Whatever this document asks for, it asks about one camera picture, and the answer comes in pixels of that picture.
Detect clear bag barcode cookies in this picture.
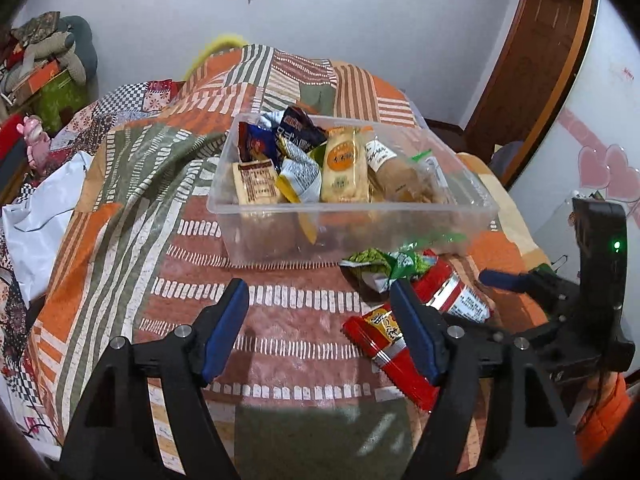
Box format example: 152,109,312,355
411,150,451,204

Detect beige square cracker pack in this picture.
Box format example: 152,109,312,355
232,159,282,205

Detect clear plastic storage bin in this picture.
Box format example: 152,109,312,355
207,107,497,266

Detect red long snack packet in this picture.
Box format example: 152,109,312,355
343,304,438,412

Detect green printed storage box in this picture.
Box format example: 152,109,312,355
32,70,89,136

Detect red box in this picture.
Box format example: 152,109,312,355
0,113,26,185

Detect white cloth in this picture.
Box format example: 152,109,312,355
2,152,92,304

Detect green candy packet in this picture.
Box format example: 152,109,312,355
340,246,438,294

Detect checkered patchwork quilt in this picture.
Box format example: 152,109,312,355
48,79,183,164

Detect yellow curved chair back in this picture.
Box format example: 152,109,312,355
183,34,247,80

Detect orange label cracker pack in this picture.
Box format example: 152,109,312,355
320,126,369,203

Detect red white snack bag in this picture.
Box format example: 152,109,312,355
413,256,491,323

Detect pink plush toy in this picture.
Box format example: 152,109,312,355
16,115,51,174

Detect brown wooden door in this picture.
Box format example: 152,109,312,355
464,0,597,188

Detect pile of stuffed clutter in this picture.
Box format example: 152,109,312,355
1,11,98,104

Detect blue white snack bag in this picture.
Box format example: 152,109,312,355
238,105,328,171

